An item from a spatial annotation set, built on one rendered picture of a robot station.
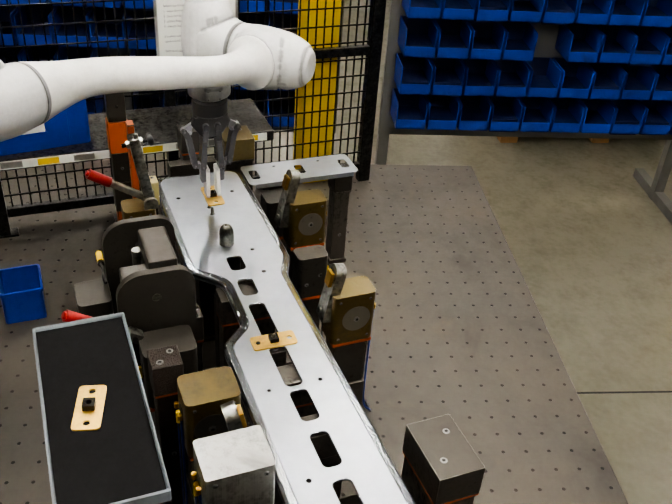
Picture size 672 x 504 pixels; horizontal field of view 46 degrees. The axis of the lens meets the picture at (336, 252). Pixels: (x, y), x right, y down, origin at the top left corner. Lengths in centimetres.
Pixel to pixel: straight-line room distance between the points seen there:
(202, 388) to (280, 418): 15
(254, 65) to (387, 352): 80
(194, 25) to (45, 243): 96
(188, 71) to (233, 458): 67
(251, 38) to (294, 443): 73
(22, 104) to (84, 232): 115
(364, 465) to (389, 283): 95
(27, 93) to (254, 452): 62
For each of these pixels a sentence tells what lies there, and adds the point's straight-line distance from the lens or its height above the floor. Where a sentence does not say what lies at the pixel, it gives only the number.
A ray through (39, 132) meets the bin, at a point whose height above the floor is 108.
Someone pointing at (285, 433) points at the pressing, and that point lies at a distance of 133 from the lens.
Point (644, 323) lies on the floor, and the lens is 347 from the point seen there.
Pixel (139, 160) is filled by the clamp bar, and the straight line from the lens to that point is 173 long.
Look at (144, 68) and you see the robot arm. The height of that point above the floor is 145.
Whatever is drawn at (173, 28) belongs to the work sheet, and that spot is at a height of 125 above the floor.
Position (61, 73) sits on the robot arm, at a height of 148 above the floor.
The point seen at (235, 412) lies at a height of 110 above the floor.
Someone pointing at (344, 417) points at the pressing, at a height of 100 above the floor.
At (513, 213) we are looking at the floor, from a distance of 399.
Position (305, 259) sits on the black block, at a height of 99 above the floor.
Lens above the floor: 197
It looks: 34 degrees down
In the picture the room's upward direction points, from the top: 4 degrees clockwise
